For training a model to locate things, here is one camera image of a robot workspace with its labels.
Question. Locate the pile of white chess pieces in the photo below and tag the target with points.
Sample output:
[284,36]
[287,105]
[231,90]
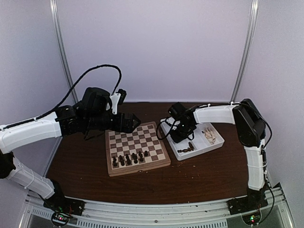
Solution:
[209,135]

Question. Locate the left aluminium frame post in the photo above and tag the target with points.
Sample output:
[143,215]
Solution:
[60,42]

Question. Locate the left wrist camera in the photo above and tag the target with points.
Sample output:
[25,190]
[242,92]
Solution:
[117,99]

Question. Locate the dark chess piece crossing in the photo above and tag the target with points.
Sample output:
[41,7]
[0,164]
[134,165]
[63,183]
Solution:
[185,150]

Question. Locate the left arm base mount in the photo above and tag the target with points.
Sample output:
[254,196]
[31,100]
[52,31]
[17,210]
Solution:
[60,203]

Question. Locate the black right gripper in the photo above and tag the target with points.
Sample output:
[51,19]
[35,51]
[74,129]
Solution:
[178,138]

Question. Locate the white plastic divided tray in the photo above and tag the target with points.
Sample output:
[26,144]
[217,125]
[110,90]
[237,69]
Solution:
[199,142]

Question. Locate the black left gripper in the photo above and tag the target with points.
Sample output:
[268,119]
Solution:
[128,128]

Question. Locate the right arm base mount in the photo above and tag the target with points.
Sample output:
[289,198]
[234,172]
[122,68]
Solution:
[253,200]

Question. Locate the aluminium frame post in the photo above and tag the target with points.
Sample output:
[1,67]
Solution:
[60,42]
[246,50]

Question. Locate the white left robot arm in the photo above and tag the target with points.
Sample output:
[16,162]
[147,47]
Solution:
[24,145]

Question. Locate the aluminium front rail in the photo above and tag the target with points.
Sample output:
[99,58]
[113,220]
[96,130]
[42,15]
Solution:
[209,214]

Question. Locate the wooden chess board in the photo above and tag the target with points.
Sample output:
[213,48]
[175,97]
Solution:
[143,138]

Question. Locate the right aluminium frame post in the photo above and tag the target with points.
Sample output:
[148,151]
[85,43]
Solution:
[246,50]

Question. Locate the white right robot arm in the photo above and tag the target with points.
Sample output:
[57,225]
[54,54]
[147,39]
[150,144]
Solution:
[244,115]

